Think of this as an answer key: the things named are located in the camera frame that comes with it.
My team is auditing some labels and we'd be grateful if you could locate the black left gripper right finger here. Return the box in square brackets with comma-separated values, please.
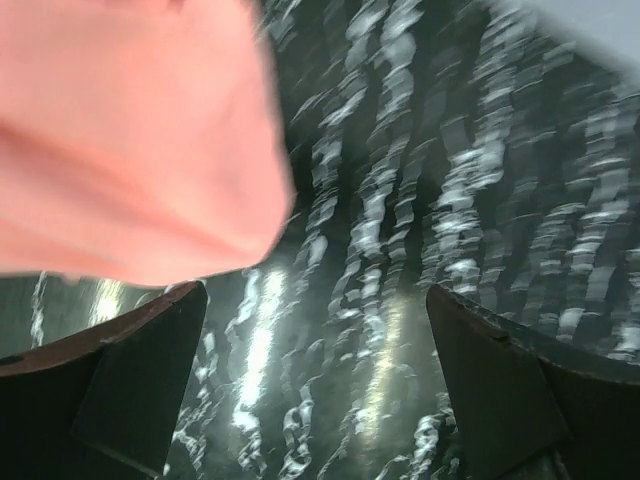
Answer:
[426, 285, 639, 479]

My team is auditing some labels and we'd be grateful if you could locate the salmon orange t-shirt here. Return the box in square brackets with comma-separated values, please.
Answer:
[1, 1, 294, 286]

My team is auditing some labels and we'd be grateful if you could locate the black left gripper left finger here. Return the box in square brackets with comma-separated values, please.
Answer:
[1, 282, 208, 479]

